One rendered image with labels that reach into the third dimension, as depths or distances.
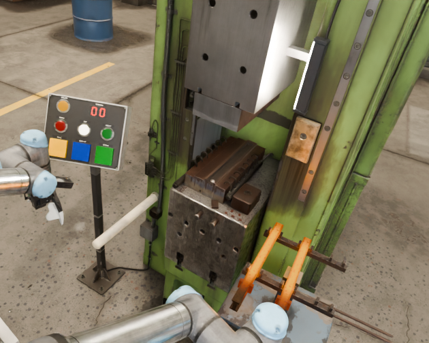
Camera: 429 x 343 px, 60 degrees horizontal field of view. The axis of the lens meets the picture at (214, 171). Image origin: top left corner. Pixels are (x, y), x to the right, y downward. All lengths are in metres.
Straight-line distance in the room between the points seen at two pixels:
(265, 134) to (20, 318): 1.63
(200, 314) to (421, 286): 2.39
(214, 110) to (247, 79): 0.19
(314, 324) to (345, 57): 0.97
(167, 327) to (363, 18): 1.03
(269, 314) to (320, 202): 0.83
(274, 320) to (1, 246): 2.19
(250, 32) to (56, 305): 1.81
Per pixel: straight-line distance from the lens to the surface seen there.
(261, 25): 1.25
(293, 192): 1.59
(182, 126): 1.72
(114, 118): 1.65
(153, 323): 0.74
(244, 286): 1.22
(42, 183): 1.14
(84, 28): 6.06
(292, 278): 1.30
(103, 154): 1.66
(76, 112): 1.70
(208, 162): 1.71
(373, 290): 2.84
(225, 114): 1.39
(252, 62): 1.28
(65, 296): 2.43
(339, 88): 1.36
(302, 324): 1.55
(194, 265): 1.86
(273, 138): 1.91
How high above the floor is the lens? 1.96
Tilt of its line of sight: 36 degrees down
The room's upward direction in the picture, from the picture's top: 10 degrees clockwise
